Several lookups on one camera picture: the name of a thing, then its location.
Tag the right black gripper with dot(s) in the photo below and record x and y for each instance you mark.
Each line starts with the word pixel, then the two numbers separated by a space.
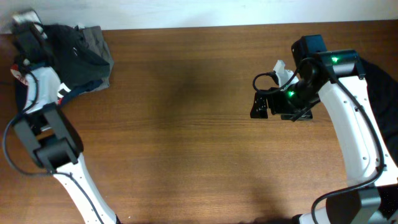
pixel 277 106

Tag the dark green t-shirt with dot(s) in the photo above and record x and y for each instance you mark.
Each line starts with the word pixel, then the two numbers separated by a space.
pixel 75 64

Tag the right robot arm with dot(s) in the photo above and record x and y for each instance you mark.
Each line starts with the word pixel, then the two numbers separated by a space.
pixel 337 80

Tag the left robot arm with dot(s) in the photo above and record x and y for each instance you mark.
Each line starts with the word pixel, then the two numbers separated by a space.
pixel 47 135

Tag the black garment at right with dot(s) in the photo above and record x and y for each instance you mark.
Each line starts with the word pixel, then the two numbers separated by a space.
pixel 382 90

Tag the grey folded garment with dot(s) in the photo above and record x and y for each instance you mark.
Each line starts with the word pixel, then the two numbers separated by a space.
pixel 93 36

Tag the navy folded garment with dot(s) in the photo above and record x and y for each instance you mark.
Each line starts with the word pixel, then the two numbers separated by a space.
pixel 96 85

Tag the red folded printed t-shirt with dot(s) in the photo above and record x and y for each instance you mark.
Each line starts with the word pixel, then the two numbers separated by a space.
pixel 19 72

